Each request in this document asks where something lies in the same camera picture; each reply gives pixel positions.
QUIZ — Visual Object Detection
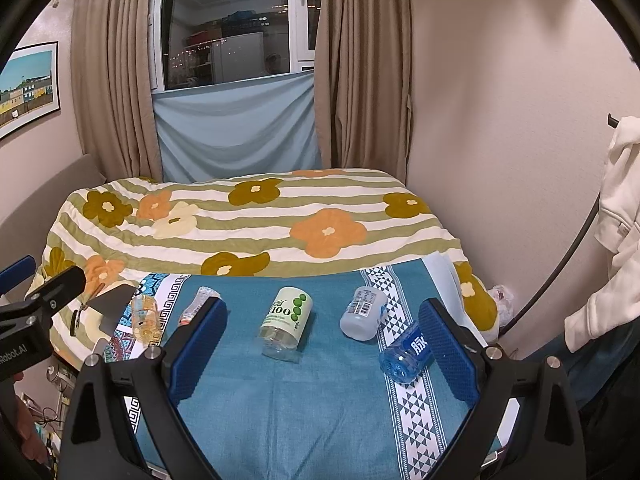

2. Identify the white cup with green fruit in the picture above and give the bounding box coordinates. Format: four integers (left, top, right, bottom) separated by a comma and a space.
258, 286, 314, 363

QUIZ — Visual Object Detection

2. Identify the clear yellowish glass cup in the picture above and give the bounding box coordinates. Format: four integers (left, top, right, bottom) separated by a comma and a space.
130, 295, 162, 347

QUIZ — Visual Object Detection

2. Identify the blue plastic cup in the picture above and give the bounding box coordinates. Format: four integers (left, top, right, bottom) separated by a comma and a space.
378, 322, 433, 385

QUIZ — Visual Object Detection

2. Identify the grey padded headboard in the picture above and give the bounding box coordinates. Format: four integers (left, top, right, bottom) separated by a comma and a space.
1, 154, 106, 269

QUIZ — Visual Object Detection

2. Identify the floral striped quilt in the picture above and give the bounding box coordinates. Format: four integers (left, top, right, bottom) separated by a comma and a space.
32, 169, 499, 340

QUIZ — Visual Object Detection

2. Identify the white hanging hoodie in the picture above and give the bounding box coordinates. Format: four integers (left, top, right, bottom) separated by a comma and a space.
564, 116, 639, 352

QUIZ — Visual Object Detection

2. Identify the framed landscape picture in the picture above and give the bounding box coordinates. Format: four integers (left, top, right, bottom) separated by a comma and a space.
0, 41, 60, 139

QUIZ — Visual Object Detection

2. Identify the blue patterned cloth mat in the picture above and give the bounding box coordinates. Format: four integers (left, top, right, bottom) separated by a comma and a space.
138, 254, 469, 479

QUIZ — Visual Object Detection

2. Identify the left beige curtain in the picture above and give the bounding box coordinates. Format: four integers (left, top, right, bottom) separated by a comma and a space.
70, 0, 163, 181

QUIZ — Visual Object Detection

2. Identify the beige curtain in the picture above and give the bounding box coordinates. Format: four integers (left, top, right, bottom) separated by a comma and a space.
314, 0, 412, 181
70, 0, 163, 181

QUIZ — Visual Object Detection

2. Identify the light blue window cloth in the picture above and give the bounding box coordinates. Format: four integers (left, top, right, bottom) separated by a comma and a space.
152, 72, 322, 183

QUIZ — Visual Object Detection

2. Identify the right beige curtain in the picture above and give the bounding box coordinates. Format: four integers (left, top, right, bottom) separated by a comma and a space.
314, 0, 412, 181

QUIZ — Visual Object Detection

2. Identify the black curved cable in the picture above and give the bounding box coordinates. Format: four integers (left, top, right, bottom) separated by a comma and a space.
498, 192, 602, 339

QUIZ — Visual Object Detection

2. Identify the window with white frame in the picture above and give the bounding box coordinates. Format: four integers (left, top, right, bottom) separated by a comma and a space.
149, 0, 321, 91

